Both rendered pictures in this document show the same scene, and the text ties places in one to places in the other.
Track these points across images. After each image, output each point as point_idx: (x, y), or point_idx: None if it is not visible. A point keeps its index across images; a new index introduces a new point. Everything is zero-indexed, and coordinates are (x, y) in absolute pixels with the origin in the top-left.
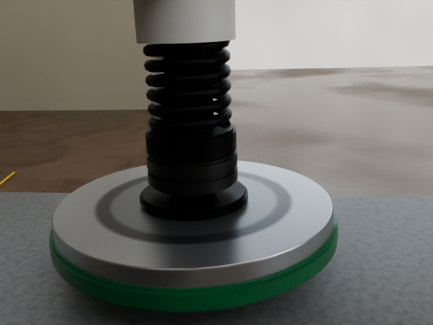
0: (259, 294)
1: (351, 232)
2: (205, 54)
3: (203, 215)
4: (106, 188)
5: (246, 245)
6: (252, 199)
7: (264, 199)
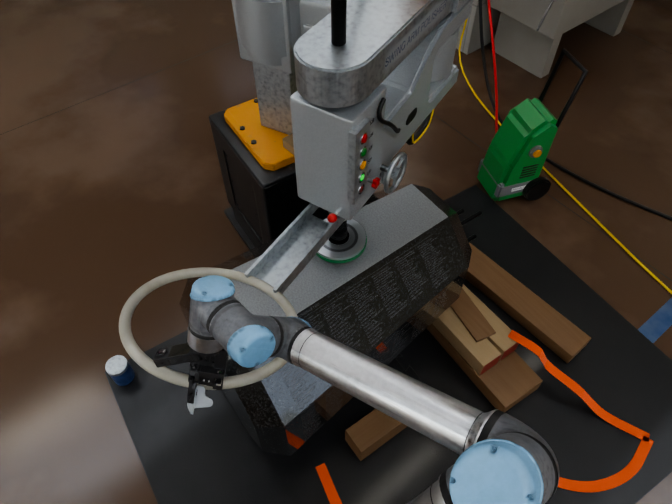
0: None
1: (321, 273)
2: None
3: None
4: (357, 230)
5: None
6: (329, 242)
7: (327, 243)
